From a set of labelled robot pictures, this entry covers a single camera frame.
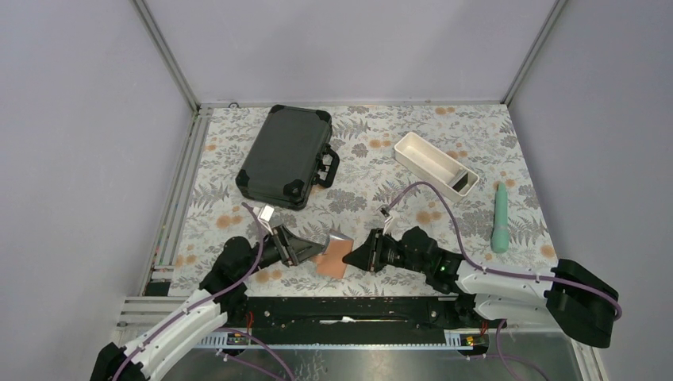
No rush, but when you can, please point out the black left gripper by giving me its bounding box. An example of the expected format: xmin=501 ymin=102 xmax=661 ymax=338
xmin=237 ymin=224 xmax=325 ymax=279

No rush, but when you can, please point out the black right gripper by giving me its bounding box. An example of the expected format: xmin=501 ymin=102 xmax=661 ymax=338
xmin=343 ymin=228 xmax=429 ymax=274

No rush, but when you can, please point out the white rectangular plastic tray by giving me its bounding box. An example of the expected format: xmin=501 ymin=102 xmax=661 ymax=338
xmin=394 ymin=133 xmax=480 ymax=202

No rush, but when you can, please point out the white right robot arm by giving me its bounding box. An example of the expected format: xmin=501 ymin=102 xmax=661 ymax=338
xmin=343 ymin=227 xmax=618 ymax=348

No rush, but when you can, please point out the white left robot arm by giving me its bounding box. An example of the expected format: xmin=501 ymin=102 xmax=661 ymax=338
xmin=91 ymin=225 xmax=325 ymax=380

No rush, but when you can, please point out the black card in tray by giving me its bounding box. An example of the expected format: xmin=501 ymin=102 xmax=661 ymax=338
xmin=451 ymin=173 xmax=469 ymax=192

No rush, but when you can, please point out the floral patterned table mat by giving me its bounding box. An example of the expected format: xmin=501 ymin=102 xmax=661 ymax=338
xmin=169 ymin=105 xmax=557 ymax=297

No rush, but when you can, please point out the black hard carrying case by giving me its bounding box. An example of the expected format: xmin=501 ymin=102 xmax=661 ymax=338
xmin=235 ymin=104 xmax=340 ymax=210

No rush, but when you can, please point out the mint green cylindrical tube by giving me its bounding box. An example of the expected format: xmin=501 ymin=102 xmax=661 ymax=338
xmin=490 ymin=183 xmax=510 ymax=253

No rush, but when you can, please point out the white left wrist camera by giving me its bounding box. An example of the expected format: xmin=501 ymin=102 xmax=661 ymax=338
xmin=257 ymin=205 xmax=275 ymax=222

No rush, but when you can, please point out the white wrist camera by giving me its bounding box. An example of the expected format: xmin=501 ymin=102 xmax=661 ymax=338
xmin=257 ymin=205 xmax=275 ymax=222
xmin=379 ymin=206 xmax=394 ymax=221

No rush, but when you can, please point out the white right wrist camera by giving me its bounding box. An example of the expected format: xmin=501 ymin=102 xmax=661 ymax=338
xmin=379 ymin=206 xmax=394 ymax=221

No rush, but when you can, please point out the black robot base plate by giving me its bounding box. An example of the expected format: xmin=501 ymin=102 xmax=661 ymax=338
xmin=214 ymin=288 xmax=499 ymax=336

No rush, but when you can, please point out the perforated metal cable tray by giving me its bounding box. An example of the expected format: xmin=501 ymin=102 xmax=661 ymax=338
xmin=194 ymin=328 xmax=490 ymax=351

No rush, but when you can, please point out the aluminium frame rail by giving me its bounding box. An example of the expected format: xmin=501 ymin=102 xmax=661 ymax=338
xmin=132 ymin=1 xmax=206 ymax=296

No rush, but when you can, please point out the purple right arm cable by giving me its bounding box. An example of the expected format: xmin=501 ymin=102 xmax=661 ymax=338
xmin=386 ymin=182 xmax=624 ymax=321

